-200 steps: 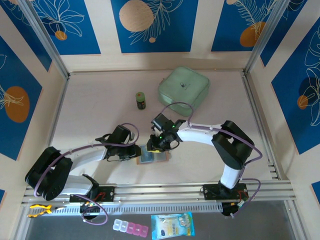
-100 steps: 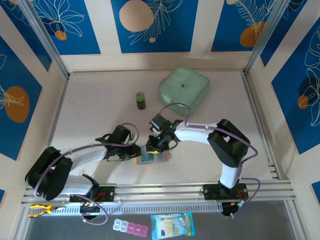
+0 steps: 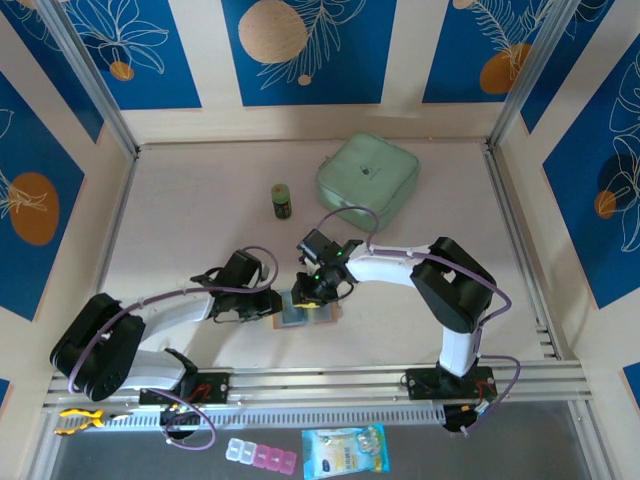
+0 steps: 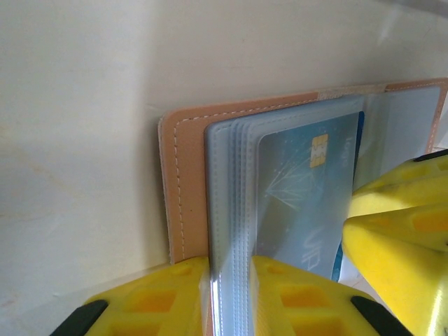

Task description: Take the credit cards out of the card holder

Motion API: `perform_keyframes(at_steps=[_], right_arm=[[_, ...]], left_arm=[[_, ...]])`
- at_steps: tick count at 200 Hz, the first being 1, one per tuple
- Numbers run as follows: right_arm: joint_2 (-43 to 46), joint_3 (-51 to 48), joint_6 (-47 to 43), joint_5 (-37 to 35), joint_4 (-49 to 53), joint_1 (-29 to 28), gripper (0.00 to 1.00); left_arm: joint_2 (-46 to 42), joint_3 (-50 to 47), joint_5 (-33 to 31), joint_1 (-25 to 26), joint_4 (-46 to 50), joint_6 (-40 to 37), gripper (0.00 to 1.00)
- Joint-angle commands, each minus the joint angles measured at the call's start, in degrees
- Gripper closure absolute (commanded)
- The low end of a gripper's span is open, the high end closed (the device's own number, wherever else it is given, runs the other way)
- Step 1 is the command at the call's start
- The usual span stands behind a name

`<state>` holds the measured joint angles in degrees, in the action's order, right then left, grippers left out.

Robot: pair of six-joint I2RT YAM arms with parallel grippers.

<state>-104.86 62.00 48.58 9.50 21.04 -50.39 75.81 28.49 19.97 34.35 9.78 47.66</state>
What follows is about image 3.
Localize pink leather card holder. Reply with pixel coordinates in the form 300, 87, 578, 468
272, 289, 337, 331

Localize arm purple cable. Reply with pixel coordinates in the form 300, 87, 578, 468
67, 244, 280, 452
317, 206, 522, 436

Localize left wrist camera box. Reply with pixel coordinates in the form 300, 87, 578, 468
219, 249, 262, 287

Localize yellow handled pliers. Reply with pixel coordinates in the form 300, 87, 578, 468
54, 407, 134, 437

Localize dark green small bottle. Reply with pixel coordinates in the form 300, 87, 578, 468
270, 183, 294, 221

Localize slotted grey cable duct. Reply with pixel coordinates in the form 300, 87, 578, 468
104, 404, 447, 430

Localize aluminium rail beam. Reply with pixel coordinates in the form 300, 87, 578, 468
42, 359, 594, 412

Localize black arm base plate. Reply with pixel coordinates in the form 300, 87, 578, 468
403, 367, 499, 401
138, 372, 232, 407

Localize white and pink pill organizer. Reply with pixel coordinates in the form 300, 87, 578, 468
224, 437, 299, 474

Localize blue yellow snack packet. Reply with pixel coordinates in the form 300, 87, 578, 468
301, 423, 393, 480

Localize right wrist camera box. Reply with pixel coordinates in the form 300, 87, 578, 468
295, 228, 340, 262

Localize aluminium table side rail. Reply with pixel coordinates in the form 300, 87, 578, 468
74, 149, 140, 371
482, 143, 561, 359

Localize aluminium corner post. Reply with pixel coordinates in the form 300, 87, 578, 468
37, 0, 141, 159
487, 0, 577, 149

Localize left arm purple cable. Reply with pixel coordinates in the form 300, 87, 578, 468
67, 244, 280, 452

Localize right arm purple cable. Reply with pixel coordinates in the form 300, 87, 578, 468
317, 206, 522, 436

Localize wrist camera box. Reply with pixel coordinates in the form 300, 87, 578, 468
219, 249, 262, 287
295, 228, 340, 262

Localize mint green zip pouch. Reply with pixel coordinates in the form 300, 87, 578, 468
314, 131, 421, 234

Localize black cable mount bracket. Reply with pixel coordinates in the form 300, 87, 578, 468
159, 403, 204, 442
442, 402, 497, 437

